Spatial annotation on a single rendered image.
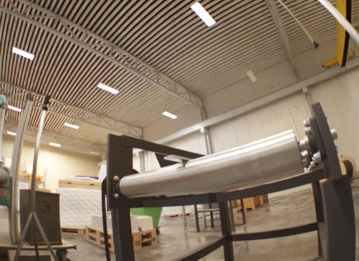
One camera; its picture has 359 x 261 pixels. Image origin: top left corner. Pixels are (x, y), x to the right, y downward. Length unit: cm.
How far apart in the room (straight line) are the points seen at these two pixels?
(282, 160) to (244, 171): 11
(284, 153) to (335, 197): 18
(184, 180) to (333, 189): 46
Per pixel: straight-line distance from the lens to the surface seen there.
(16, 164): 193
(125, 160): 105
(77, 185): 446
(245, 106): 1198
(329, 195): 50
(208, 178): 57
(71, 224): 444
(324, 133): 47
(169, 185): 67
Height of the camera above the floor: 77
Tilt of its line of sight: 23 degrees up
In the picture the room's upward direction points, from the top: 6 degrees counter-clockwise
